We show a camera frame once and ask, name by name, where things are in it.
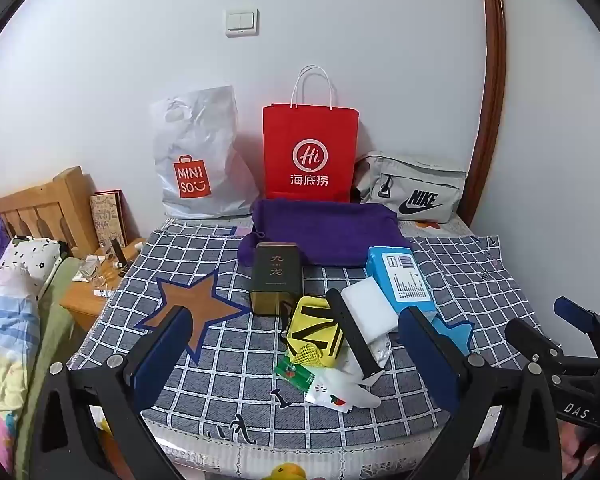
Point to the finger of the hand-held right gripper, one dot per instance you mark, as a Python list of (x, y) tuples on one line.
[(577, 312), (527, 335)]

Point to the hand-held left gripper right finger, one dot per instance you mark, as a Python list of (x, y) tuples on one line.
[(425, 355)]

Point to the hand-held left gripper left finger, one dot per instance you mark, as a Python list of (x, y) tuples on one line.
[(162, 355)]

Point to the white plastic wrapper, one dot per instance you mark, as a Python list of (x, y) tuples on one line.
[(382, 350)]

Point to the yellow pouch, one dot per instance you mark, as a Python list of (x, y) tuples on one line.
[(312, 322)]

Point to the green tissue packet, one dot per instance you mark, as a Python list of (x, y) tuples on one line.
[(295, 375)]

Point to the person's right hand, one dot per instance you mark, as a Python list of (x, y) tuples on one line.
[(577, 452)]

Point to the white foam block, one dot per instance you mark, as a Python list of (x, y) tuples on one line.
[(370, 310)]

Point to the blue packet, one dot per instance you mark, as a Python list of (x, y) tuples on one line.
[(405, 280)]

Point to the checkered printed blanket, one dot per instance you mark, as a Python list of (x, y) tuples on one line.
[(240, 360)]

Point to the small white tube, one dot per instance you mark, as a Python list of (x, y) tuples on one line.
[(104, 292)]

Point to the wooden nightstand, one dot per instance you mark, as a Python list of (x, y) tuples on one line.
[(85, 305)]

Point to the small black bottle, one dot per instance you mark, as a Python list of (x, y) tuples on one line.
[(119, 255)]

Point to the green quilt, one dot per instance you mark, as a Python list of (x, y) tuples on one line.
[(52, 320)]

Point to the dark tea tin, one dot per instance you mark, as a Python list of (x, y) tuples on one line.
[(275, 280)]

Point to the white printed bed sheet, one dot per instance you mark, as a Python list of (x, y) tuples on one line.
[(330, 460)]

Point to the brown patterned book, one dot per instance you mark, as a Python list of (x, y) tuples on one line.
[(107, 217)]

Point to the purple towel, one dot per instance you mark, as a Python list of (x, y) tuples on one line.
[(330, 230)]

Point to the colourful printed quilt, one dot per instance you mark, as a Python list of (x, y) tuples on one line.
[(2, 335)]

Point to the white flower print pillow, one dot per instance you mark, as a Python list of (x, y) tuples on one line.
[(27, 260)]

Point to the grey waist bag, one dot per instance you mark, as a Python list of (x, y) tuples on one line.
[(415, 187)]

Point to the wooden headboard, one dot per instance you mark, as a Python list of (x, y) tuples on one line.
[(40, 205)]

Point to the white plastic shopping bag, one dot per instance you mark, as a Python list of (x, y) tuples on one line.
[(200, 160)]

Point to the red paper bag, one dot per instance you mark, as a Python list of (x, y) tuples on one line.
[(310, 155)]

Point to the brown wooden door frame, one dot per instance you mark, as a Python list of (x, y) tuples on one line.
[(495, 85)]

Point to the white wall light switch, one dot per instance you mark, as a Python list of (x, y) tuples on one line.
[(241, 22)]

